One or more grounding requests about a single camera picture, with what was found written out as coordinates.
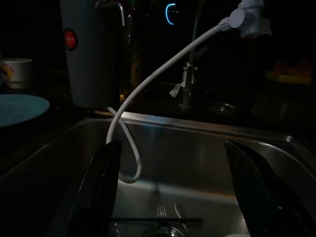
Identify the round metal lid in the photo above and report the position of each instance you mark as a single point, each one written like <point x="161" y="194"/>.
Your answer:
<point x="223" y="108"/>

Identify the metal faucet pipe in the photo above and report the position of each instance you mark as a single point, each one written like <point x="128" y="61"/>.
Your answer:
<point x="188" y="74"/>

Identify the steel bowl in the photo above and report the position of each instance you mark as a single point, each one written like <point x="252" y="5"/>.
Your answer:
<point x="160" y="232"/>

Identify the container with yellow lid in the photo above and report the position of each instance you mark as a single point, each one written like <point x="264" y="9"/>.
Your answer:
<point x="284" y="93"/>

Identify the silver fork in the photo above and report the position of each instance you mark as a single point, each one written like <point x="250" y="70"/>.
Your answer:
<point x="162" y="213"/>

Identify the grey water purifier canister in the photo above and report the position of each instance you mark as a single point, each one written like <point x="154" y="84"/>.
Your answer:
<point x="91" y="54"/>

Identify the glass oil bottle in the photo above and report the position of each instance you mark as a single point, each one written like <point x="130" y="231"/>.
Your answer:
<point x="135" y="59"/>

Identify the white mug with print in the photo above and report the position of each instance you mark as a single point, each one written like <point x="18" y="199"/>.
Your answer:
<point x="17" y="73"/>

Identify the silver spoon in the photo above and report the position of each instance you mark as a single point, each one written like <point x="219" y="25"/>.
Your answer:
<point x="179" y="212"/>

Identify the white faucet filter head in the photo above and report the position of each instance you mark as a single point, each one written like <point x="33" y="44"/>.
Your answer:
<point x="249" y="18"/>

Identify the stainless steel sink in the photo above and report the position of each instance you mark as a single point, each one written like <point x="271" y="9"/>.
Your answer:
<point x="177" y="168"/>

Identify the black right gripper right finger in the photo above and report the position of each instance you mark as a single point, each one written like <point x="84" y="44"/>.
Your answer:
<point x="256" y="192"/>

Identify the teal plate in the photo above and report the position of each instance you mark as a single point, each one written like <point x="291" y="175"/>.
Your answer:
<point x="21" y="108"/>

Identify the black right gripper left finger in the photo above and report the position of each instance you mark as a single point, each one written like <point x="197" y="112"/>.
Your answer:
<point x="98" y="187"/>

